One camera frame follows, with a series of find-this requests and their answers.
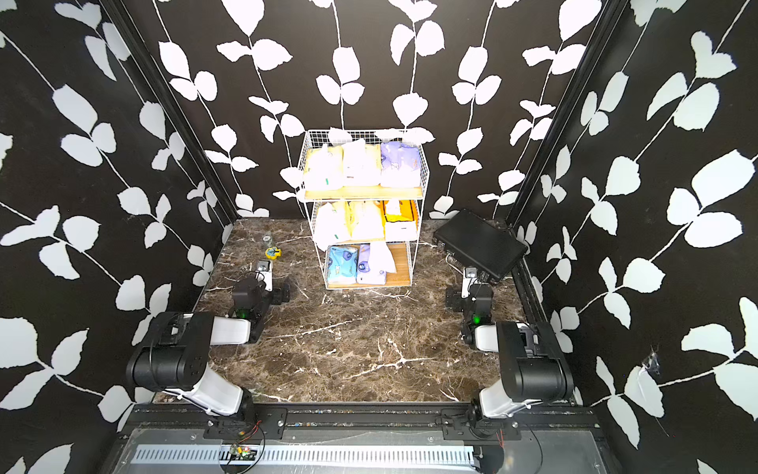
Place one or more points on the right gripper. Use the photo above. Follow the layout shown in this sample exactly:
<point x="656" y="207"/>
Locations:
<point x="456" y="299"/>

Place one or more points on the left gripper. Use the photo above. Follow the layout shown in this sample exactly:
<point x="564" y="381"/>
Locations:
<point x="276" y="293"/>

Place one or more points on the pale yellow tissue pack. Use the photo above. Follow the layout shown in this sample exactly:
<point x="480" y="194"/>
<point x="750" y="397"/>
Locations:
<point x="331" y="225"/>

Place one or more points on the light yellow tissue pack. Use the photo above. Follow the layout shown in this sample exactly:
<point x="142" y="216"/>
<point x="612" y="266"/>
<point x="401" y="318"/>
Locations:
<point x="323" y="169"/>

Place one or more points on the orange-yellow tissue pack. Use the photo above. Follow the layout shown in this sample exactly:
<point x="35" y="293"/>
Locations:
<point x="362" y="165"/>

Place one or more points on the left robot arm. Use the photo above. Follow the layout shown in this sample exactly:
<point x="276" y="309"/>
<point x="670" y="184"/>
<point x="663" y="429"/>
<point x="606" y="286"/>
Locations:
<point x="174" y="356"/>

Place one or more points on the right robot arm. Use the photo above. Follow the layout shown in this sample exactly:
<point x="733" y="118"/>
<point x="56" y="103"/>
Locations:
<point x="532" y="367"/>

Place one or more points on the blue tissue pack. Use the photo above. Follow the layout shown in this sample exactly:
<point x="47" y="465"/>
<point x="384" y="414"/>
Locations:
<point x="342" y="266"/>

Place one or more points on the purple tissue pack bottom shelf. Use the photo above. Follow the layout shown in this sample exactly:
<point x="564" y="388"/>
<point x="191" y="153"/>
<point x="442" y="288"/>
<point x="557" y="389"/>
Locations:
<point x="375" y="262"/>

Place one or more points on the orange tissue pack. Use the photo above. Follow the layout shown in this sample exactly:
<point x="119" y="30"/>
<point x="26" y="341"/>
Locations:
<point x="400" y="219"/>

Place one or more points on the yellow tissue pack middle shelf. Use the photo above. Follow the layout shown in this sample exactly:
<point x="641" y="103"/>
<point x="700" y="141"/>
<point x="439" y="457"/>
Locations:
<point x="366" y="220"/>

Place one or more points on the yellow clock toy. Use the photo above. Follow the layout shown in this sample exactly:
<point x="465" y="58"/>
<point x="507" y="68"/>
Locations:
<point x="273" y="253"/>

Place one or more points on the black carrying case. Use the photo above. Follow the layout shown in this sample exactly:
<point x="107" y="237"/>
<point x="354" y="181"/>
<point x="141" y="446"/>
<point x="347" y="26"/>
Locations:
<point x="474" y="242"/>

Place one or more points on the small circuit board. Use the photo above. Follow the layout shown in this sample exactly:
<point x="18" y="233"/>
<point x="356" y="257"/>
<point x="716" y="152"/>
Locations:
<point x="243" y="453"/>

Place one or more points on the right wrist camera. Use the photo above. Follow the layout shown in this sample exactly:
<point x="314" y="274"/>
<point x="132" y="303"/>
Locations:
<point x="470" y="277"/>

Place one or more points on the white wire shelf rack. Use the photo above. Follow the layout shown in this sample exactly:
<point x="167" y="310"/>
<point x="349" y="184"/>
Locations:
<point x="404" y="250"/>

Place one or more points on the white slotted cable duct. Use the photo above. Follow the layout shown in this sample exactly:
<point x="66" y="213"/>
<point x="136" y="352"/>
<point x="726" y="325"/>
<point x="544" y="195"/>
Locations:
<point x="435" y="457"/>

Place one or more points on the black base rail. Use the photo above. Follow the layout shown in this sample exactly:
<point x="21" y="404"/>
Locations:
<point x="454" y="420"/>

